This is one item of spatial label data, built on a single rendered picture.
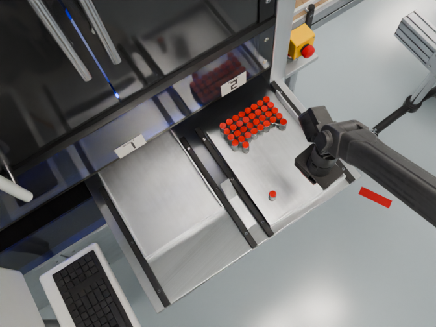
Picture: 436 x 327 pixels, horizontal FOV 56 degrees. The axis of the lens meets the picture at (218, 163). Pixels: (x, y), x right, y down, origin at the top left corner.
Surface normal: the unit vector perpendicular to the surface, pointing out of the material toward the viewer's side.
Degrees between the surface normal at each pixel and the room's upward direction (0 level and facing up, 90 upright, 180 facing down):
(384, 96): 0
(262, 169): 0
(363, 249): 0
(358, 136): 40
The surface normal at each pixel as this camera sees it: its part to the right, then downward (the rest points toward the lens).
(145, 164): -0.07, -0.34
